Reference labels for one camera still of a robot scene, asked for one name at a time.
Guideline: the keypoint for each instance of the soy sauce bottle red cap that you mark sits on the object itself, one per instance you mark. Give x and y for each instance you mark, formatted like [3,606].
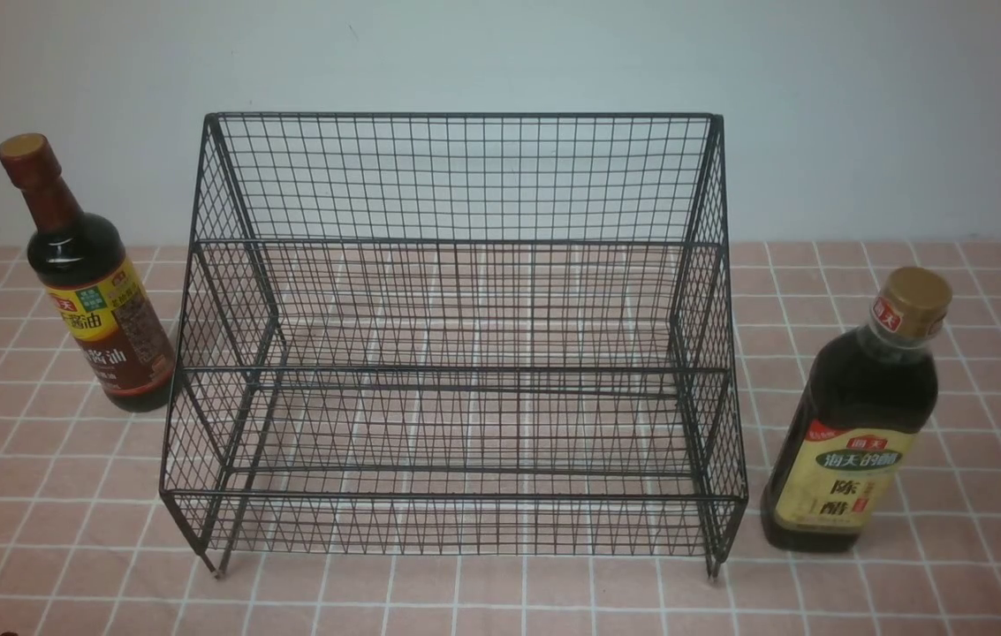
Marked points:
[82,263]

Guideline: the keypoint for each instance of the vinegar bottle gold cap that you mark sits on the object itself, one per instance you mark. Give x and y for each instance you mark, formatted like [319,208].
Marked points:
[869,393]

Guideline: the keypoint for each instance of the black wire mesh rack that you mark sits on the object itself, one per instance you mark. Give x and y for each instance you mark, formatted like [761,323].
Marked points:
[457,334]

